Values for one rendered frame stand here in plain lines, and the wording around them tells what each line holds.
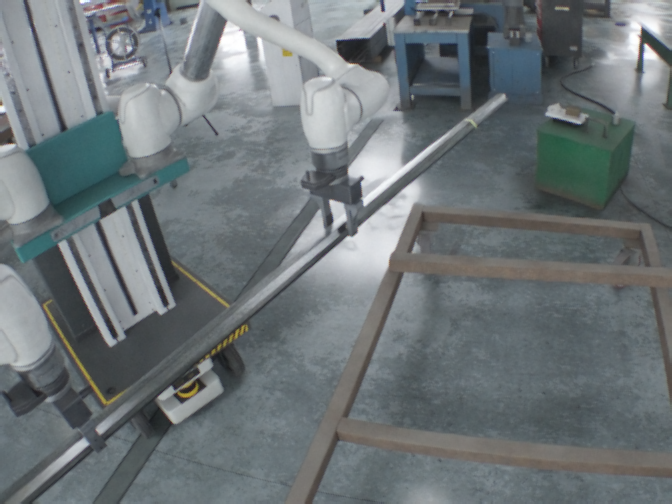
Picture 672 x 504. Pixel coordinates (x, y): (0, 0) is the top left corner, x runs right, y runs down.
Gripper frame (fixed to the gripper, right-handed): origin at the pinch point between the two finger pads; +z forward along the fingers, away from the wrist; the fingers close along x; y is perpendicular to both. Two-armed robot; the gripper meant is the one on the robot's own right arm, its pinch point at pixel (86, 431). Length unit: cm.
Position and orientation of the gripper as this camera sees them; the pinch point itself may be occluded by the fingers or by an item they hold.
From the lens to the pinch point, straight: 105.2
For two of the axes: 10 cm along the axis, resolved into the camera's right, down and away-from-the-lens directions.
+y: 6.0, -5.1, 6.2
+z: 1.2, 8.2, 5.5
